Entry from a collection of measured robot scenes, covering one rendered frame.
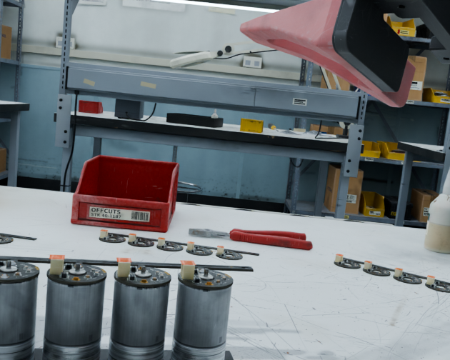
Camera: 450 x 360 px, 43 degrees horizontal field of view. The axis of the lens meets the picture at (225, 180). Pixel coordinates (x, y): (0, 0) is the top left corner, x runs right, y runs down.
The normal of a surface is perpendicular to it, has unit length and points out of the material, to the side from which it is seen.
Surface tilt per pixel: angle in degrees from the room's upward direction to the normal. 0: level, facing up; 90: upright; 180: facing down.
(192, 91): 90
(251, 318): 0
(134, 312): 90
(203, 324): 90
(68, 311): 90
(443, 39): 164
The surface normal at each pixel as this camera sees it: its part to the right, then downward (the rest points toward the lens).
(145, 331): 0.32, 0.17
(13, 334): 0.55, 0.18
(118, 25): -0.01, 0.14
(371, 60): 0.73, 0.15
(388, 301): 0.10, -0.99
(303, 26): -0.85, -0.29
